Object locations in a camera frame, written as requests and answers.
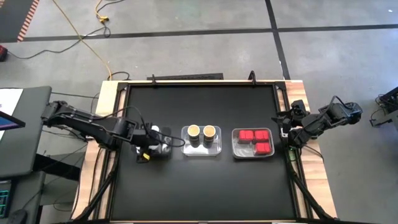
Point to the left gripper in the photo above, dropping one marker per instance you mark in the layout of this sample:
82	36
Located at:
143	138

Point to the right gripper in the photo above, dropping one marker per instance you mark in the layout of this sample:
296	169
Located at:
295	113

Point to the red-lid paprika tin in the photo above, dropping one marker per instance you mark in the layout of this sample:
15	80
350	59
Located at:
245	136
263	148
261	135

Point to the gold-lid spice jar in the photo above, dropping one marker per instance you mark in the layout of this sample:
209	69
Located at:
193	132
209	132

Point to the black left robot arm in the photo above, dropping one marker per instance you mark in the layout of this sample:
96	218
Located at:
87	123

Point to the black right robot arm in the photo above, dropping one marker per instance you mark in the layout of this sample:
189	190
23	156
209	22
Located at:
335	115

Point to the yellow tape tag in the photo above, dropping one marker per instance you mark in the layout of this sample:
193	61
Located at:
145	156

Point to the smoky dark transparent bin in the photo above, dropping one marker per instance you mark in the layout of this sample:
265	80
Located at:
168	152

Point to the white plastic bin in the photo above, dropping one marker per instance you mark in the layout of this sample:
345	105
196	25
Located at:
244	151

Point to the black arched clamp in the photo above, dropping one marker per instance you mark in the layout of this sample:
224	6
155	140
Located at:
253	77
153	81

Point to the clear plastic bin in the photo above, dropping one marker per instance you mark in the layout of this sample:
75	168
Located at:
199	152

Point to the grey desk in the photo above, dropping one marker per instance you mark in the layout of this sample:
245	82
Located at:
18	149

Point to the black computer mouse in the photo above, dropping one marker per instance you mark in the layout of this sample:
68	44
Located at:
17	216

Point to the tablet with lit screen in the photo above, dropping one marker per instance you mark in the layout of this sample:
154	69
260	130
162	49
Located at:
7	123

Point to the backlit keyboard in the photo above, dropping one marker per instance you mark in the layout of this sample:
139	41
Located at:
3	199

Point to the white paper sheet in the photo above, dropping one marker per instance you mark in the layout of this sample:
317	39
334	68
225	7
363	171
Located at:
9	99

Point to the red box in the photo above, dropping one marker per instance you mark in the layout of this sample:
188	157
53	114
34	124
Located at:
3	53

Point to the black mat orange stripes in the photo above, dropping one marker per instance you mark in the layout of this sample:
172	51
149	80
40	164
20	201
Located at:
12	18

